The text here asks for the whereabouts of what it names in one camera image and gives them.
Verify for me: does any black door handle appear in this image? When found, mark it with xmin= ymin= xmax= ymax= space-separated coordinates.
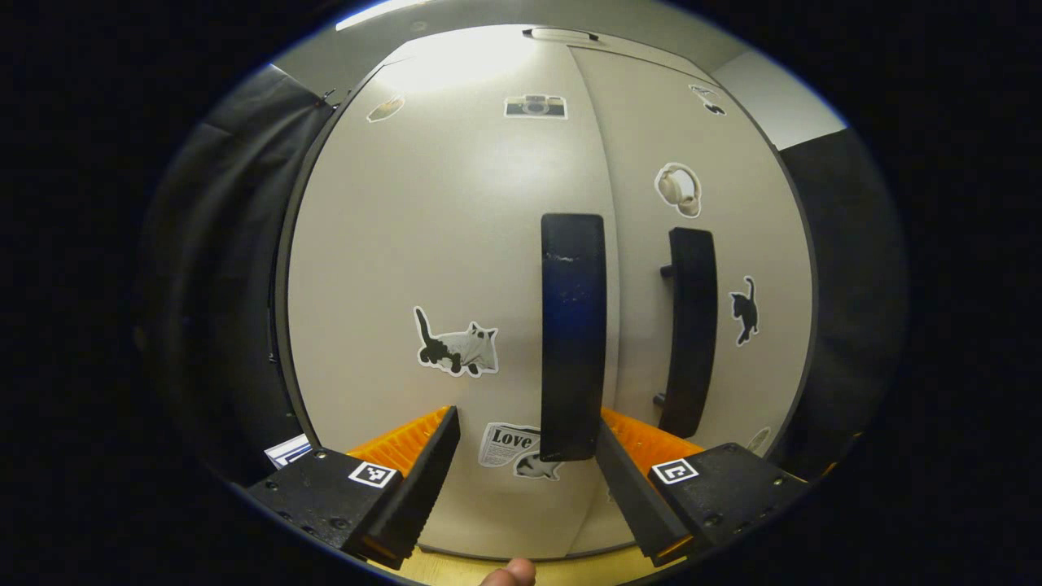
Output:
xmin=654 ymin=228 xmax=720 ymax=440
xmin=540 ymin=213 xmax=608 ymax=463

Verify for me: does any white drawer front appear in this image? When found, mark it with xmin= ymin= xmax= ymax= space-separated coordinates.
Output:
xmin=391 ymin=23 xmax=717 ymax=82

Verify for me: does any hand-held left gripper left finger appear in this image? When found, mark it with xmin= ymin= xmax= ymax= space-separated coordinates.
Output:
xmin=243 ymin=405 xmax=462 ymax=571

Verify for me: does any black drawer handle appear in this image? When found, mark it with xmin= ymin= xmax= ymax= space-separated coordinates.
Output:
xmin=523 ymin=27 xmax=601 ymax=44

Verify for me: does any blue white book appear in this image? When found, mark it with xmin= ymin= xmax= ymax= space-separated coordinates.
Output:
xmin=265 ymin=434 xmax=315 ymax=470

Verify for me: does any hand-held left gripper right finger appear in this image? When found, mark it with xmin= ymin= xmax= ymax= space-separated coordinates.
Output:
xmin=595 ymin=408 xmax=808 ymax=568

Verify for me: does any white door black cat sticker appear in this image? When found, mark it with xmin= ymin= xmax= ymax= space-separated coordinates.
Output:
xmin=566 ymin=45 xmax=817 ymax=556

